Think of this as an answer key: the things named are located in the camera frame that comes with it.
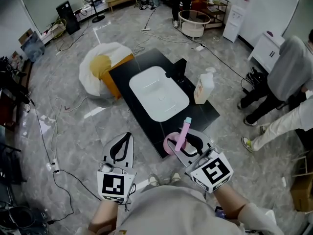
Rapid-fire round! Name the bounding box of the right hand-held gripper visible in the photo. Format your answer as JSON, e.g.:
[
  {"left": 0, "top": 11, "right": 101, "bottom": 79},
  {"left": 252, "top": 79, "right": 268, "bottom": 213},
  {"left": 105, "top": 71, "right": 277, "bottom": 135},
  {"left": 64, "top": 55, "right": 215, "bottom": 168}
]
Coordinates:
[{"left": 171, "top": 128, "right": 234, "bottom": 193}]

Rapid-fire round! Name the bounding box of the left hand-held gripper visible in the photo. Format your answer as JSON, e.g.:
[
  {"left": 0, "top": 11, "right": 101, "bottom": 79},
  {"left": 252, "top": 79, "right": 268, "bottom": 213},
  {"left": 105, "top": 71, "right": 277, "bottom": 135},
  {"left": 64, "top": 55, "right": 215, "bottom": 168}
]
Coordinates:
[{"left": 97, "top": 132, "right": 137, "bottom": 205}]

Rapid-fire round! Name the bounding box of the pink spray bottle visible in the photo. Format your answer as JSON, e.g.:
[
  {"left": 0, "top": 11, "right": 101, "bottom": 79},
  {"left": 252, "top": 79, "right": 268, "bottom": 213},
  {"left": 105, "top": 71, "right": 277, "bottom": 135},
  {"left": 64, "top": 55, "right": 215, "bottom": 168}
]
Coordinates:
[{"left": 163, "top": 117, "right": 193, "bottom": 157}]

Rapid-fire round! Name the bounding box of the person's left forearm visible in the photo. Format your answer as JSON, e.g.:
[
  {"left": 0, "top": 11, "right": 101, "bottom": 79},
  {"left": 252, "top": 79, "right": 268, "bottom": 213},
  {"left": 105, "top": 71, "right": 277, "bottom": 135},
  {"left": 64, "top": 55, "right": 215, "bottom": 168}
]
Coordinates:
[{"left": 88, "top": 199, "right": 119, "bottom": 235}]

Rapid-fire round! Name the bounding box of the person's right forearm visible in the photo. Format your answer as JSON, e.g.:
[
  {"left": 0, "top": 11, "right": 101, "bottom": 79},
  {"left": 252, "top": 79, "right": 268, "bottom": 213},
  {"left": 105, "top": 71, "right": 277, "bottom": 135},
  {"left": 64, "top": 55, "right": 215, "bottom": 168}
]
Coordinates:
[{"left": 211, "top": 183, "right": 250, "bottom": 220}]

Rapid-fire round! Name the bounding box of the clear pump soap bottle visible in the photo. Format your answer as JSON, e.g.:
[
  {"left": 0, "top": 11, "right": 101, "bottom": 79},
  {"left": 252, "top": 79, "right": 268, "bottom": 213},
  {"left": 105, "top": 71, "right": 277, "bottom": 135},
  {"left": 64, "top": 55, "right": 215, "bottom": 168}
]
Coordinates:
[{"left": 193, "top": 67, "right": 217, "bottom": 105}]

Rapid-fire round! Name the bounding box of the person's left shoe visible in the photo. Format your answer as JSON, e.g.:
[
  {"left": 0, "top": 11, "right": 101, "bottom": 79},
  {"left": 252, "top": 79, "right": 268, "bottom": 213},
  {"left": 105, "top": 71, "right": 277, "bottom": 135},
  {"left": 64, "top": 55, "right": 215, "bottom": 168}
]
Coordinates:
[{"left": 147, "top": 173, "right": 160, "bottom": 187}]

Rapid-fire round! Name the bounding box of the black vanity cabinet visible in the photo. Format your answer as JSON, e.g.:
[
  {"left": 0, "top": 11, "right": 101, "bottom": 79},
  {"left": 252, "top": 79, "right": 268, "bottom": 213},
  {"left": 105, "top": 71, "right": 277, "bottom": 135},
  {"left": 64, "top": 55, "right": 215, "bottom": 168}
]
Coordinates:
[{"left": 109, "top": 47, "right": 221, "bottom": 159}]

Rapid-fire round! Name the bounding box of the person's beige shirt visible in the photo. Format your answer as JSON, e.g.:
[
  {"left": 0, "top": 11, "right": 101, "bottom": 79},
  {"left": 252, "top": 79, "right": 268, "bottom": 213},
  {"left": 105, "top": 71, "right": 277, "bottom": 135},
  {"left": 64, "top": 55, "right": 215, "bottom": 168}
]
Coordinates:
[{"left": 116, "top": 184, "right": 286, "bottom": 235}]

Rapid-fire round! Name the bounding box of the white sink basin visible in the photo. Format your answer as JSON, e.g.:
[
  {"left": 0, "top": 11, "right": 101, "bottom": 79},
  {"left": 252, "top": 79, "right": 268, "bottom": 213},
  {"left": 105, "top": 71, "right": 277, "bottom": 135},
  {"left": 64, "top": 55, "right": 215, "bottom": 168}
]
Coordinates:
[{"left": 129, "top": 66, "right": 190, "bottom": 122}]

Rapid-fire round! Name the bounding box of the dark small device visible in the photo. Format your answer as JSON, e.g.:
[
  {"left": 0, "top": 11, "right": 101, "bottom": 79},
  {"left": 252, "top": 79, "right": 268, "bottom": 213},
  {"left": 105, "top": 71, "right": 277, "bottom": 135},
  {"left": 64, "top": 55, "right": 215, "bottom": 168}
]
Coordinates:
[{"left": 215, "top": 206, "right": 227, "bottom": 219}]

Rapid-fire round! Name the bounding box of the white beanbag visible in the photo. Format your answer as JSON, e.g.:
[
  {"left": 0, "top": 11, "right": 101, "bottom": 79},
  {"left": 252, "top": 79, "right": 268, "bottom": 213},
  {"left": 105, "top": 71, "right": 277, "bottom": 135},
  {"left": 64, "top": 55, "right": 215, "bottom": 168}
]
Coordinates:
[{"left": 78, "top": 42, "right": 134, "bottom": 100}]

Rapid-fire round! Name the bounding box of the black faucet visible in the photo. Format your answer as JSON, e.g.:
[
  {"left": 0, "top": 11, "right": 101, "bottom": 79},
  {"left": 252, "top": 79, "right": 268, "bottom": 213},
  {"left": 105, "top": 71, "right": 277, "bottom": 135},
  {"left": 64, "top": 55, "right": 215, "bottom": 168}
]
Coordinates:
[{"left": 165, "top": 58, "right": 188, "bottom": 79}]

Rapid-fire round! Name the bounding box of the orange cushion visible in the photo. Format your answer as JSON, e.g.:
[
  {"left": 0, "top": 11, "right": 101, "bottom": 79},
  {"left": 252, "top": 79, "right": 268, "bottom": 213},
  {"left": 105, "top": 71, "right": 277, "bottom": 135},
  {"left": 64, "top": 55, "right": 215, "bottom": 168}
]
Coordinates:
[{"left": 89, "top": 53, "right": 135, "bottom": 100}]

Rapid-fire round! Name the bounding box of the black and green bag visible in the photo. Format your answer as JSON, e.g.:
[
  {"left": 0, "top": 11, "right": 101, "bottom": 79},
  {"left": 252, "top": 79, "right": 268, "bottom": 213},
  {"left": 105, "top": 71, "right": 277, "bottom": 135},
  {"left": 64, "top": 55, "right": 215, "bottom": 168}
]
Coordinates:
[{"left": 241, "top": 67, "right": 268, "bottom": 95}]

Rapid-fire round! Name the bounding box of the cardboard box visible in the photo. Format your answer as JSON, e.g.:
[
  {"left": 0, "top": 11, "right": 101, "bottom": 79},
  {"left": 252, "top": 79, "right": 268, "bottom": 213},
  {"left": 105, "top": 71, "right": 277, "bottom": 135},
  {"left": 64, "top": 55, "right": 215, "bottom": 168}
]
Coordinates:
[{"left": 290, "top": 173, "right": 313, "bottom": 212}]

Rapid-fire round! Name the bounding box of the white sideboard cabinet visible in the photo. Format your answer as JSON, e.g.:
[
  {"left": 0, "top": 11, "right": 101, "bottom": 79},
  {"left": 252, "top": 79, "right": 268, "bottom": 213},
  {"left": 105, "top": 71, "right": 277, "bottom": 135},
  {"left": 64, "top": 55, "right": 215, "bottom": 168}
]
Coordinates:
[{"left": 247, "top": 30, "right": 286, "bottom": 73}]

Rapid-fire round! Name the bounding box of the black equipment pile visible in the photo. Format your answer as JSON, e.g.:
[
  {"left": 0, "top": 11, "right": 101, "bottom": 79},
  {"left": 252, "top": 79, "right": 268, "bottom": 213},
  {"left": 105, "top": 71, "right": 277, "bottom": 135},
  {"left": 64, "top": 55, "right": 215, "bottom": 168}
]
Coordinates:
[{"left": 0, "top": 199, "right": 50, "bottom": 235}]

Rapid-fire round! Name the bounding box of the round glass coffee table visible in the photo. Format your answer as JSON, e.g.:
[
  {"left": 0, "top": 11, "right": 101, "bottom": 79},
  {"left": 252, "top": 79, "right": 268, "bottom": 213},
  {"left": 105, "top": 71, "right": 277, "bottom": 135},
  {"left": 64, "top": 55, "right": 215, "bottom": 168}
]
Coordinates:
[{"left": 178, "top": 9, "right": 212, "bottom": 41}]

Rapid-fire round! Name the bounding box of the white water dispenser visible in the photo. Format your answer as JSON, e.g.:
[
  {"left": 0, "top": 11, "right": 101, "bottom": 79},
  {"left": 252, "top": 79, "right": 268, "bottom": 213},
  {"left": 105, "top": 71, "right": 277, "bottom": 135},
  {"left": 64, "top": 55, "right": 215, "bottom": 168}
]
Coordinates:
[{"left": 222, "top": 0, "right": 254, "bottom": 43}]

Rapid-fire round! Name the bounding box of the blue grey painting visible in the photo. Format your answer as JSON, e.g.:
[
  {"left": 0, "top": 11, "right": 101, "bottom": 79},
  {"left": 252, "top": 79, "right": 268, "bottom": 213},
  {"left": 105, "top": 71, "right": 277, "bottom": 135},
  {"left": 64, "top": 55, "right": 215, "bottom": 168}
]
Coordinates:
[{"left": 20, "top": 30, "right": 46, "bottom": 63}]

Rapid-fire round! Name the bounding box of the dark shelf cart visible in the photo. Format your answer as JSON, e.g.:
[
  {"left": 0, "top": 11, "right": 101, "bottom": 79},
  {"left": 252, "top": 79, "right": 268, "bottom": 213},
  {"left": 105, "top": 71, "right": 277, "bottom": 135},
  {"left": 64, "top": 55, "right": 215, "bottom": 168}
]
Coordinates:
[{"left": 203, "top": 0, "right": 231, "bottom": 29}]

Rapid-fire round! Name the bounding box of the black speaker box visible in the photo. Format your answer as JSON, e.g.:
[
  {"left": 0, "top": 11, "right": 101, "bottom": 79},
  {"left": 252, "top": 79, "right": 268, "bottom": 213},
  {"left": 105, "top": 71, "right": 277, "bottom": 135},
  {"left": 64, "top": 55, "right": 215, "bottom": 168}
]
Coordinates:
[{"left": 56, "top": 0, "right": 81, "bottom": 35}]

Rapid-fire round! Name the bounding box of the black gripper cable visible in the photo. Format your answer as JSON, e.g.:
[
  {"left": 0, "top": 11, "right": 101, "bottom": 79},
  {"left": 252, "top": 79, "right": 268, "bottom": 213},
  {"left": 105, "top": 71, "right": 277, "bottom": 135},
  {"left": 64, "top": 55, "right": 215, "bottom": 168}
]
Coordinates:
[{"left": 124, "top": 183, "right": 136, "bottom": 212}]

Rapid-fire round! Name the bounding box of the black floor cable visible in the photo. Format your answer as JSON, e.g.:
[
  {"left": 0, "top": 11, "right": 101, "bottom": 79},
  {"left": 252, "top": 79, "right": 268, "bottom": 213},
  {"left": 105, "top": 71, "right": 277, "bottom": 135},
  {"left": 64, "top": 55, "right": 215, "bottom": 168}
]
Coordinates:
[{"left": 30, "top": 101, "right": 103, "bottom": 224}]

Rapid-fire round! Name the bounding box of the green wire frame stool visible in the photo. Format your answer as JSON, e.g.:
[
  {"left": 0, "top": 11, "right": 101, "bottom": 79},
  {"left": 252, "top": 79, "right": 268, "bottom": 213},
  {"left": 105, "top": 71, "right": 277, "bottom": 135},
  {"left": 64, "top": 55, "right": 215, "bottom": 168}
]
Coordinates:
[{"left": 49, "top": 18, "right": 67, "bottom": 40}]

